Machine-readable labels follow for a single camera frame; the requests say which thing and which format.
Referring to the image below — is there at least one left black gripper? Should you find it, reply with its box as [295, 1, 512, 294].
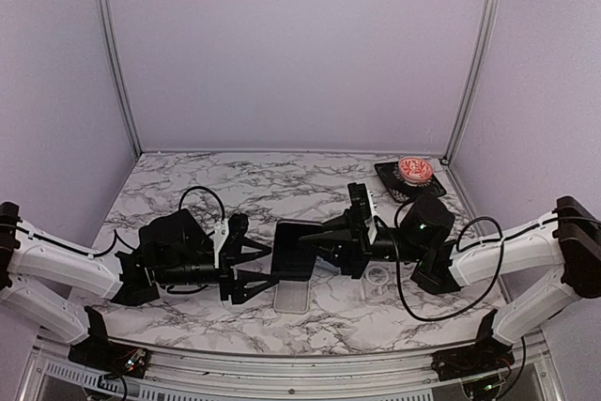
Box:
[155, 239, 281, 305]

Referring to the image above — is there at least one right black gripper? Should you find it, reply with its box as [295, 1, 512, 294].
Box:
[298, 207, 426, 279]

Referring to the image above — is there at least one black smartphone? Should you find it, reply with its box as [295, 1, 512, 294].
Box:
[270, 220, 323, 282]

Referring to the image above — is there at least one grey phone case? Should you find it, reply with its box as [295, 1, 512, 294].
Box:
[273, 280, 310, 315]

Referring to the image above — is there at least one clear magsafe phone case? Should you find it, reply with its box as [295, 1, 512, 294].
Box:
[361, 264, 393, 301]

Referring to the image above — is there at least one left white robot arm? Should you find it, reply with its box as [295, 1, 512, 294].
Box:
[1, 202, 278, 368]

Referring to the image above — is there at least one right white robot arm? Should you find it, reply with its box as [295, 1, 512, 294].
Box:
[293, 194, 600, 371]

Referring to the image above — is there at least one black patterned tray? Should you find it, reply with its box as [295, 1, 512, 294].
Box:
[374, 162, 447, 203]

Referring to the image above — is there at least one red patterned bowl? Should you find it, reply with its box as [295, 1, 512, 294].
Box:
[398, 157, 434, 184]

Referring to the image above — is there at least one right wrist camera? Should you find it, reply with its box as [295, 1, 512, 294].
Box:
[347, 182, 378, 245]

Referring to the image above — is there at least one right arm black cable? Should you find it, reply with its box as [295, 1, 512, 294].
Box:
[393, 201, 506, 322]

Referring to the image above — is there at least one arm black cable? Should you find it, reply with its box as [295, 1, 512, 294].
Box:
[393, 201, 506, 322]
[88, 184, 226, 261]

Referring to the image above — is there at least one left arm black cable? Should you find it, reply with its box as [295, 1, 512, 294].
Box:
[88, 184, 226, 261]

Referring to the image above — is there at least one front aluminium rail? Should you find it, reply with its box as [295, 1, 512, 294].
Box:
[16, 333, 565, 400]

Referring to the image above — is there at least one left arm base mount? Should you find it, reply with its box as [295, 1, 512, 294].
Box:
[68, 306, 150, 378]

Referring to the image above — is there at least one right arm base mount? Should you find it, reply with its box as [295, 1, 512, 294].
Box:
[431, 309, 516, 381]

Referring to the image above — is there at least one right aluminium frame post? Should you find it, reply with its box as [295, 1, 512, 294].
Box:
[443, 0, 500, 165]

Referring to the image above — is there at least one aluminium frame post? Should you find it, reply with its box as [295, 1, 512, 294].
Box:
[443, 0, 500, 165]
[96, 0, 143, 160]

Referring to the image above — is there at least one left aluminium frame post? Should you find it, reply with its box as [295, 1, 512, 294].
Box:
[96, 0, 143, 160]

